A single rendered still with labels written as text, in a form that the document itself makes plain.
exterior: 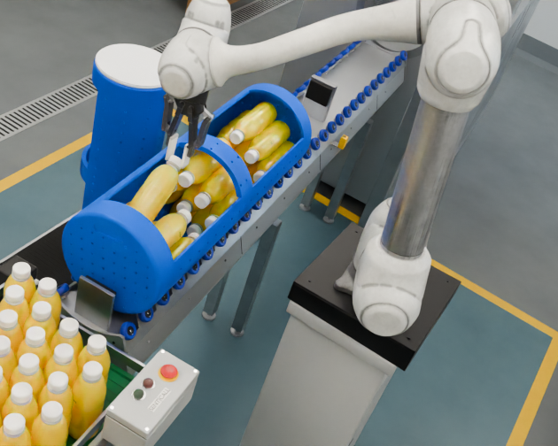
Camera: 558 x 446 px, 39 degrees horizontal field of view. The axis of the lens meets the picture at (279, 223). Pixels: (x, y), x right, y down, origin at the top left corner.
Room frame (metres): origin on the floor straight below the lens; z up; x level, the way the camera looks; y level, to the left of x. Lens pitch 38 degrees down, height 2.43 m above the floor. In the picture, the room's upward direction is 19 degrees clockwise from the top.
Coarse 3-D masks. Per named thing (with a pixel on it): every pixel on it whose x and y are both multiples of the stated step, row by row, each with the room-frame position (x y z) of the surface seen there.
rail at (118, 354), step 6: (60, 318) 1.24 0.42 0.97; (84, 330) 1.22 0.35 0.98; (84, 336) 1.22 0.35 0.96; (108, 342) 1.21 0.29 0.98; (108, 348) 1.20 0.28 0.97; (114, 348) 1.20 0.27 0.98; (114, 354) 1.20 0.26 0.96; (120, 354) 1.19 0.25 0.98; (126, 354) 1.19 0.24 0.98; (120, 360) 1.19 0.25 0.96; (126, 360) 1.19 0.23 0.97; (132, 360) 1.18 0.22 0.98; (132, 366) 1.18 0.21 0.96; (138, 366) 1.18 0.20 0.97; (144, 366) 1.18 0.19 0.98; (138, 372) 1.18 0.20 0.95
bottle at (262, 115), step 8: (264, 104) 2.11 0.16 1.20; (272, 104) 2.13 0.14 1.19; (248, 112) 2.05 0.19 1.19; (256, 112) 2.05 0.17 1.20; (264, 112) 2.07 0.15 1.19; (272, 112) 2.10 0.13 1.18; (240, 120) 1.99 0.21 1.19; (248, 120) 1.99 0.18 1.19; (256, 120) 2.01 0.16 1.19; (264, 120) 2.04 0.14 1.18; (272, 120) 2.09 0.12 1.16; (240, 128) 1.96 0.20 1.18; (248, 128) 1.97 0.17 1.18; (256, 128) 1.99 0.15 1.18; (264, 128) 2.04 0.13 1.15; (248, 136) 1.96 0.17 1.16
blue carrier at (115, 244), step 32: (256, 96) 2.19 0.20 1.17; (288, 96) 2.14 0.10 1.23; (160, 160) 1.78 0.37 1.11; (224, 160) 1.72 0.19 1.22; (288, 160) 1.98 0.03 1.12; (128, 192) 1.64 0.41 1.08; (256, 192) 1.78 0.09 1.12; (96, 224) 1.35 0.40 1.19; (128, 224) 1.34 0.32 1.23; (224, 224) 1.60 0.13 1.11; (64, 256) 1.37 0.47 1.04; (96, 256) 1.35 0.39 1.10; (128, 256) 1.32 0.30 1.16; (160, 256) 1.34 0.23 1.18; (192, 256) 1.44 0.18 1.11; (128, 288) 1.32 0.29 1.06; (160, 288) 1.31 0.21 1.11
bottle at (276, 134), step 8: (280, 120) 2.12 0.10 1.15; (272, 128) 2.06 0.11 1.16; (280, 128) 2.08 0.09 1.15; (288, 128) 2.10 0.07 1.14; (256, 136) 2.00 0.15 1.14; (264, 136) 2.00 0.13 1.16; (272, 136) 2.02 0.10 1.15; (280, 136) 2.05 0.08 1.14; (288, 136) 2.09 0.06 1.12; (256, 144) 1.96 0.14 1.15; (264, 144) 1.97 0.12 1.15; (272, 144) 1.99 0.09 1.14; (280, 144) 2.04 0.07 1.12; (264, 152) 1.95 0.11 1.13; (272, 152) 1.99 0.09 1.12
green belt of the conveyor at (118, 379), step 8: (112, 368) 1.21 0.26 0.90; (120, 368) 1.22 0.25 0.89; (112, 376) 1.18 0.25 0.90; (120, 376) 1.19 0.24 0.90; (128, 376) 1.20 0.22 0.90; (112, 384) 1.16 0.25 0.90; (120, 384) 1.17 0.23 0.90; (112, 392) 1.14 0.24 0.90; (120, 392) 1.15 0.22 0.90; (112, 400) 1.12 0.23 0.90; (104, 408) 1.09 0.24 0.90; (72, 440) 0.99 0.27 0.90; (88, 440) 1.00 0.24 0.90
